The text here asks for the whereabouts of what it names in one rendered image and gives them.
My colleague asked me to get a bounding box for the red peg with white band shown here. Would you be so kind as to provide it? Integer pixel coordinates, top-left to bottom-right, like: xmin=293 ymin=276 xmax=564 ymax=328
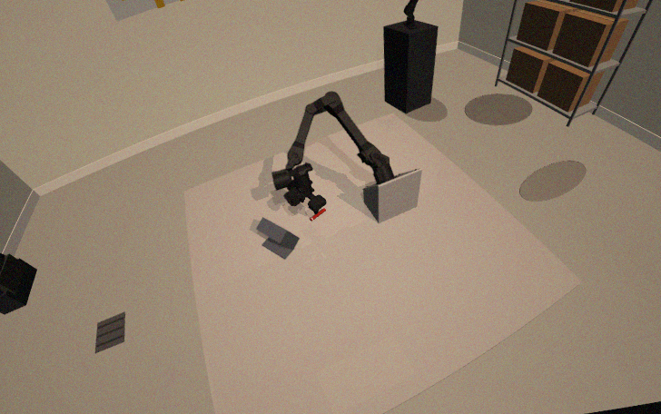
xmin=310 ymin=208 xmax=326 ymax=221

